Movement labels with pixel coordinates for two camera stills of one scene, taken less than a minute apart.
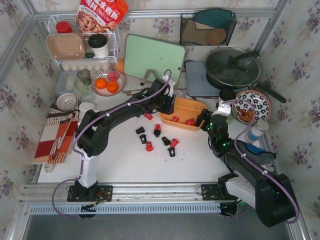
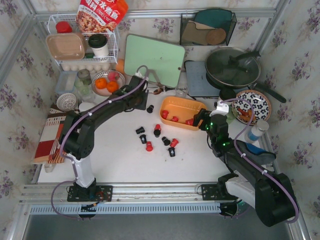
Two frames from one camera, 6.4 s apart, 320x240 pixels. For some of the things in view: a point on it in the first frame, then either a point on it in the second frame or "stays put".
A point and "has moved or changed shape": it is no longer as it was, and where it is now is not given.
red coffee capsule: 148,116 has moved or changed shape
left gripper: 168,104 -> 141,100
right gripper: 203,119 stays put
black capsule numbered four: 143,138 stays put
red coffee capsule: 175,119 stays put
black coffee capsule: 140,130 stays put
